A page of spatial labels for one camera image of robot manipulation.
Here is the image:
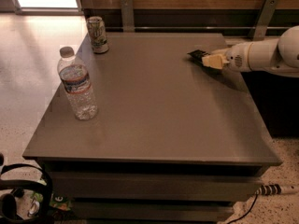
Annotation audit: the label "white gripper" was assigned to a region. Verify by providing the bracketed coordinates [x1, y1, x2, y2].
[202, 42, 251, 72]

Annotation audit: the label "black rxbar chocolate wrapper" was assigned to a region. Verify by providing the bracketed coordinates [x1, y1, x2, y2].
[189, 49, 208, 65]

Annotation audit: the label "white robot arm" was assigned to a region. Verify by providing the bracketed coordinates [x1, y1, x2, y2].
[202, 26, 299, 77]

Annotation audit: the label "clear plastic water bottle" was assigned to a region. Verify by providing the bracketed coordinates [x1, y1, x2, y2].
[57, 47, 98, 120]

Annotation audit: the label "grey drawer cabinet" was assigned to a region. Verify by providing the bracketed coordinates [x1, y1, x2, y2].
[24, 33, 279, 224]

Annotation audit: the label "white green soda can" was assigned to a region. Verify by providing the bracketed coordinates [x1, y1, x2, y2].
[87, 16, 109, 54]

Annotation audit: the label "green snack bag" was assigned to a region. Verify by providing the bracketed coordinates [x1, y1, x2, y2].
[31, 192, 71, 211]

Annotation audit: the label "black headphones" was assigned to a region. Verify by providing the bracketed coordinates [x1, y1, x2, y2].
[0, 154, 54, 224]

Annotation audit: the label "right metal wall bracket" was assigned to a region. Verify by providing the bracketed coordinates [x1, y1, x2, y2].
[249, 0, 280, 41]

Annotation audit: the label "metal wall bracket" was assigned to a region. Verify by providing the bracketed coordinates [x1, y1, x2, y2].
[121, 0, 135, 32]
[249, 0, 280, 41]

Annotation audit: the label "left metal wall bracket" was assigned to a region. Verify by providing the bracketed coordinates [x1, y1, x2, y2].
[121, 0, 135, 32]

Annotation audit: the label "striped black white handle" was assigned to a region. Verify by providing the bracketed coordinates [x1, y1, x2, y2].
[254, 184, 299, 196]

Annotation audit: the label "black cable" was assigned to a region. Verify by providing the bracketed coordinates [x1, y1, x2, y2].
[224, 193, 260, 224]

